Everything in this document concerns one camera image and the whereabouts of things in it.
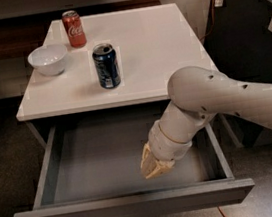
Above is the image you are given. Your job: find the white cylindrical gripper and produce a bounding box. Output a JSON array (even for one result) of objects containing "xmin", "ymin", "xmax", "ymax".
[{"xmin": 140, "ymin": 121, "xmax": 193, "ymax": 180}]

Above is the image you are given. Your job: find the grey top drawer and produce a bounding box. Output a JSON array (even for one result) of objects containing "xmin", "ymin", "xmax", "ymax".
[{"xmin": 14, "ymin": 103, "xmax": 254, "ymax": 217}]

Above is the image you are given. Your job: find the blue pepsi can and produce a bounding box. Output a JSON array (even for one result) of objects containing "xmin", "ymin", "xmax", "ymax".
[{"xmin": 92, "ymin": 43, "xmax": 121, "ymax": 89}]

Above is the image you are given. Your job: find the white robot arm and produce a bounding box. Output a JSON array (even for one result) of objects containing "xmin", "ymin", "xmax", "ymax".
[{"xmin": 140, "ymin": 66, "xmax": 272, "ymax": 179}]

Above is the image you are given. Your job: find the white-topped grey drawer cabinet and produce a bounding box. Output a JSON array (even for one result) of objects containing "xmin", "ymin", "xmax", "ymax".
[{"xmin": 2, "ymin": 0, "xmax": 238, "ymax": 185}]

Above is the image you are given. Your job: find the red coca-cola can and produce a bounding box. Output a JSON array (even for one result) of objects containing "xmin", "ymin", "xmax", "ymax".
[{"xmin": 61, "ymin": 10, "xmax": 87, "ymax": 48}]

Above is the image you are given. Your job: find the white ceramic bowl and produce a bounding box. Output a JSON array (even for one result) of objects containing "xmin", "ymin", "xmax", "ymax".
[{"xmin": 27, "ymin": 44, "xmax": 68, "ymax": 76}]

